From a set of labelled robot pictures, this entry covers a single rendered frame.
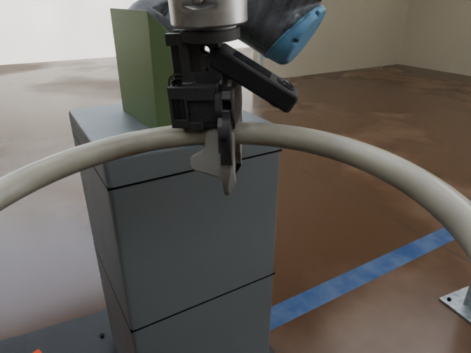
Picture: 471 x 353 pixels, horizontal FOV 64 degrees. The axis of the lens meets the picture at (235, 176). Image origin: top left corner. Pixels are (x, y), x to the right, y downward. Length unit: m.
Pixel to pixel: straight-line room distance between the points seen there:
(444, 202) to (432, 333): 1.31
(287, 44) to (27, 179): 0.57
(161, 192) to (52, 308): 1.05
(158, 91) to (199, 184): 0.21
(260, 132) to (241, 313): 0.70
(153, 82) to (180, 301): 0.51
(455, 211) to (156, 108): 0.61
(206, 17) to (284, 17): 0.41
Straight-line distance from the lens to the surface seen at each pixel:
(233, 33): 0.46
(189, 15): 0.44
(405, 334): 1.62
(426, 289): 1.84
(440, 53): 7.37
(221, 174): 0.49
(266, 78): 0.46
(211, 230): 0.88
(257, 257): 1.00
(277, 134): 0.48
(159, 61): 0.80
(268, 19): 0.83
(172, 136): 0.50
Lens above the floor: 1.11
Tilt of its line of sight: 25 degrees down
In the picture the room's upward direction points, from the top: straight up
